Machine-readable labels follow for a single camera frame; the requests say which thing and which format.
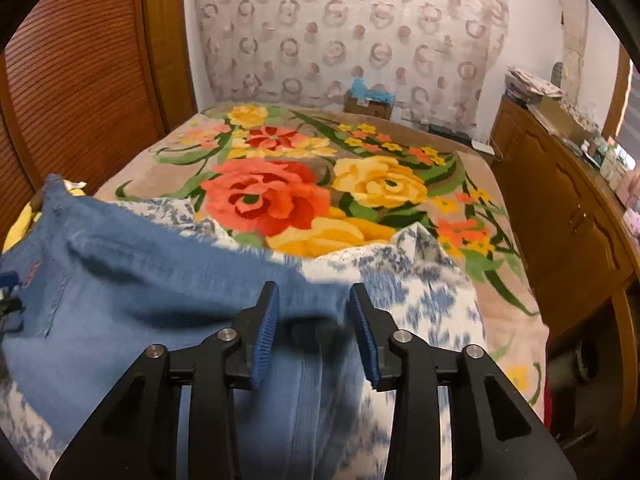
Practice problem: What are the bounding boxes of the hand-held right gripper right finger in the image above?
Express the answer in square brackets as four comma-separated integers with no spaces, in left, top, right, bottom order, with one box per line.
[348,282,581,480]

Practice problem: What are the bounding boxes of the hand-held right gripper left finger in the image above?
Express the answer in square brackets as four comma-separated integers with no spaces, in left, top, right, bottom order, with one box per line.
[50,280,281,480]

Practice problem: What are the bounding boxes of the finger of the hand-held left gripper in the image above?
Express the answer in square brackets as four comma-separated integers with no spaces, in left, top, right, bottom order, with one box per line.
[0,270,24,334]

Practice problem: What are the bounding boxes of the blue denim pants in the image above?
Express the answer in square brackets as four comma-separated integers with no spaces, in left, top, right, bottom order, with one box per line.
[0,174,376,480]

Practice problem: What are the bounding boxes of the yellow plush toy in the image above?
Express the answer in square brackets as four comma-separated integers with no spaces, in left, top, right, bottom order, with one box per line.
[0,180,91,256]

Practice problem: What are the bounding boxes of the floral printed blanket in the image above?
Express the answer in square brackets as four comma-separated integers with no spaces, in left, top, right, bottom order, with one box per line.
[92,102,551,421]

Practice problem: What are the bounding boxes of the cardboard box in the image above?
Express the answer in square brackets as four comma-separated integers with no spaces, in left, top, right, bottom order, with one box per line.
[343,90,394,121]

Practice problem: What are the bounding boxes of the wooden cabinet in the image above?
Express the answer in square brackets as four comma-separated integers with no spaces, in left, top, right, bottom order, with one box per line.
[490,95,640,431]

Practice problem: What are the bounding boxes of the blue plastic bag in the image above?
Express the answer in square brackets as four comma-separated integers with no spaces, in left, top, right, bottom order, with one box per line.
[350,77,397,105]

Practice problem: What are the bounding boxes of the wooden louvered wardrobe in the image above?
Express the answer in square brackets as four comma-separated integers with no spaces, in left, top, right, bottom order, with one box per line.
[0,0,198,253]

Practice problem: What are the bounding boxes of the stack of papers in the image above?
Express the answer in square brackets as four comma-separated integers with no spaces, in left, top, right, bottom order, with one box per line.
[504,66,566,105]

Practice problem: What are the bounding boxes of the clutter of small bottles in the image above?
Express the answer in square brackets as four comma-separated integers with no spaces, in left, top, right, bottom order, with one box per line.
[570,130,640,206]

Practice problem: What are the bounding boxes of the ring patterned curtain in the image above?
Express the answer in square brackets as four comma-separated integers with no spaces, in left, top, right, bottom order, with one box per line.
[192,0,511,128]

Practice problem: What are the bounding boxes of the wooden window frame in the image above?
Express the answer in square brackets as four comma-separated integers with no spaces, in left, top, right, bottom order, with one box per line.
[601,44,634,142]

